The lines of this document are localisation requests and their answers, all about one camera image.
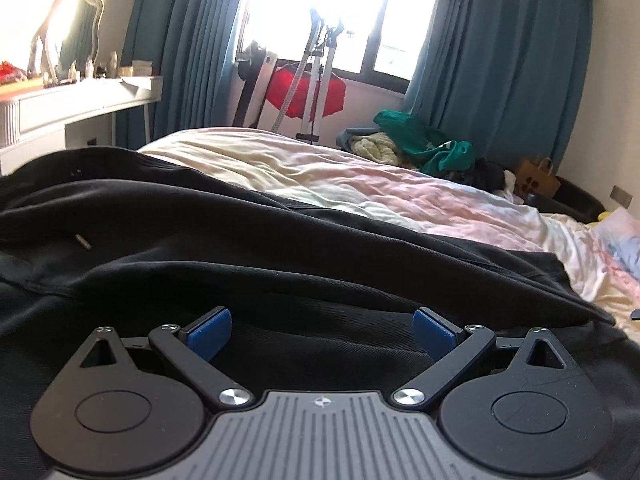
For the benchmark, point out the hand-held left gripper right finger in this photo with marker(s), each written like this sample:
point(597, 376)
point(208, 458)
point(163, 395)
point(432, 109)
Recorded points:
point(432, 332)

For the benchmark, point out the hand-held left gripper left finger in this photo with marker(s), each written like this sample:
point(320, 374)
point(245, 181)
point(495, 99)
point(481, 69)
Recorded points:
point(210, 332)

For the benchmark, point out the black clothes pile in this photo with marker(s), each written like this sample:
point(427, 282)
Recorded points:
point(487, 175)

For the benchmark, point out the pastel bed blanket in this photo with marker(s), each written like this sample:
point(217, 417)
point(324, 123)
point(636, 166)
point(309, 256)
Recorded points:
point(375, 185)

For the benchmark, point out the white cloth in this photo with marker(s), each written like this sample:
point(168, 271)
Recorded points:
point(510, 180)

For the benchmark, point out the brown paper bag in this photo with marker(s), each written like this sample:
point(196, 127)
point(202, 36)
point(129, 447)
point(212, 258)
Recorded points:
point(537, 180)

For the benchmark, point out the green garment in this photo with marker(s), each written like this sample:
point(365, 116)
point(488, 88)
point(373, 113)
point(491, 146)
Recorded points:
point(425, 140)

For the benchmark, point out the yellow knit garment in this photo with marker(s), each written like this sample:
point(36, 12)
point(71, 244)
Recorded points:
point(372, 147)

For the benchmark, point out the black armchair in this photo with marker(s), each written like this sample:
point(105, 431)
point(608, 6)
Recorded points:
point(580, 200)

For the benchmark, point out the yellow pillow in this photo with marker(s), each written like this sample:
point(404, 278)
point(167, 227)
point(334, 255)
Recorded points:
point(602, 216)

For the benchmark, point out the pastel pillow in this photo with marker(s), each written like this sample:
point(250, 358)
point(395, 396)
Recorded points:
point(625, 245)

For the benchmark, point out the grey blue garment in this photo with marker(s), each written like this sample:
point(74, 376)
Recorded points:
point(345, 139)

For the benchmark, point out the red hanging cloth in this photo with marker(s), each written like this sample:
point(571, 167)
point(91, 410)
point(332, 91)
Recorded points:
point(285, 90)

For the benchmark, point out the white dressing table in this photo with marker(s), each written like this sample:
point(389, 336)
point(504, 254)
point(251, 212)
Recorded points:
point(75, 110)

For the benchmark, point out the small cardboard box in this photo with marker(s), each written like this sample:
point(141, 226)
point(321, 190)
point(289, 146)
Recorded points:
point(142, 69)

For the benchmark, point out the blue curtain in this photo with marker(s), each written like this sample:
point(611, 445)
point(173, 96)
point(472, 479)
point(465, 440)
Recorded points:
point(185, 45)
point(500, 45)

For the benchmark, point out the small bottle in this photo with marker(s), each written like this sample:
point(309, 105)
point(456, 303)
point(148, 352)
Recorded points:
point(89, 67)

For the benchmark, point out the orange tray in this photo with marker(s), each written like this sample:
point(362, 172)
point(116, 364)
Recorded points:
point(15, 87)

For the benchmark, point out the white spray bottle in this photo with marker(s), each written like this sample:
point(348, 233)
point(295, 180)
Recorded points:
point(35, 55)

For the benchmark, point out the red decoration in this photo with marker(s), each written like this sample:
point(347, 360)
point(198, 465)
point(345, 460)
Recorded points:
point(10, 71)

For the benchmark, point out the vanity mirror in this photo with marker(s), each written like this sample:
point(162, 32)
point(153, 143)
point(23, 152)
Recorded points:
point(75, 25)

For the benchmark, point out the window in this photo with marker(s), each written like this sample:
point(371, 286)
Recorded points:
point(300, 5)

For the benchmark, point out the wall switch plate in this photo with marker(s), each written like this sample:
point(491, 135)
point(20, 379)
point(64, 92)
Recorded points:
point(621, 195)

